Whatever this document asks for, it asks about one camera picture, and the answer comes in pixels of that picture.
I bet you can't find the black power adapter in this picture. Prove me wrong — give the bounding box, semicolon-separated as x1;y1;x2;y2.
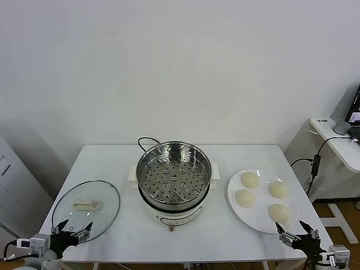
310;153;321;177

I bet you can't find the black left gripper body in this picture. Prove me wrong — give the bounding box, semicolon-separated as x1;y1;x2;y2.
50;230;80;253

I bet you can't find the white cabinet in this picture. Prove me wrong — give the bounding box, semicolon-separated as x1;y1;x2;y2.
0;134;56;248

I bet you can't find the black cooker power cable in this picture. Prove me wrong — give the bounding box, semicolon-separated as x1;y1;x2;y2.
137;137;161;155

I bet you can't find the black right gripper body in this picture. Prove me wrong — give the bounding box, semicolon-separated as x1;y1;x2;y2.
294;235;324;258

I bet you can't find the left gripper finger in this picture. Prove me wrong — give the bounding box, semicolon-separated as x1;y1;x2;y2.
75;221;93;243
51;219;69;235

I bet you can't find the black curved adapter cable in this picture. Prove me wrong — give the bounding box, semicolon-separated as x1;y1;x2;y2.
290;158;313;167

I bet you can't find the white side desk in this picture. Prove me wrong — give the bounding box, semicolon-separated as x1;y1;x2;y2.
309;116;360;244

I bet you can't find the glass lid with cream handle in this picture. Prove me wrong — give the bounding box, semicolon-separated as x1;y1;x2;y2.
51;179;121;243

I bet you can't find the white round plate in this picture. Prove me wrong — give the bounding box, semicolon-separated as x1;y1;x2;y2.
227;168;300;235

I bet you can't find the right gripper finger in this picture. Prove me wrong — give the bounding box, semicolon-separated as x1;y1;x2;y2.
275;221;299;245
299;220;321;240

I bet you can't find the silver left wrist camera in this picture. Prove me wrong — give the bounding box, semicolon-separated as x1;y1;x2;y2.
16;233;51;255

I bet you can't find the black laptop charging cable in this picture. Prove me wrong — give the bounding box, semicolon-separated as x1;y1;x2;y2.
317;136;354;156

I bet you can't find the stainless steel steamer basket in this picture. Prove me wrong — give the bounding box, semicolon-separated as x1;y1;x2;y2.
136;141;213;204

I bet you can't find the black hanging adapter cable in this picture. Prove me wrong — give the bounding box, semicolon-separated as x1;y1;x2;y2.
306;175;316;196

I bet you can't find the white electric cooker pot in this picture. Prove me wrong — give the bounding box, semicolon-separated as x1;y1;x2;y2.
128;162;222;233

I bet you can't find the grey round desk gadget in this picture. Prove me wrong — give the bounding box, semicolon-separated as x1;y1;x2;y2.
332;120;352;136

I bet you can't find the white steamed baozi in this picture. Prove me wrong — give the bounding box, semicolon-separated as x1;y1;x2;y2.
268;181;290;199
240;172;259;188
235;190;256;208
268;204;291;224

